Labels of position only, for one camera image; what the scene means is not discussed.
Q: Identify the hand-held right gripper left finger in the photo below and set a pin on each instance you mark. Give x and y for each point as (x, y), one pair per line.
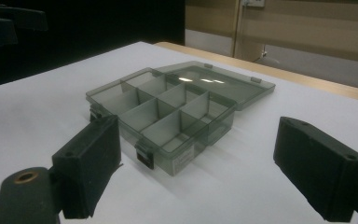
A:
(87, 168)

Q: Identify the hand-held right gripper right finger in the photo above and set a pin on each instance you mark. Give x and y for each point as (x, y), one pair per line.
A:
(320, 174)

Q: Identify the transparent grey compartment organizer box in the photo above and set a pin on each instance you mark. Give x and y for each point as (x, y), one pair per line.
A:
(167, 124)

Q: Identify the white table mat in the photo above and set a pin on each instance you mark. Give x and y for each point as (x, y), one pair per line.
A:
(43, 109)

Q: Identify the black curtain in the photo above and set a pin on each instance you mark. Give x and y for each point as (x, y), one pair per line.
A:
(105, 21)

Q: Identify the white wall socket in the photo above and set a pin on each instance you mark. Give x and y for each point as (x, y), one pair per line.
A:
(253, 2)

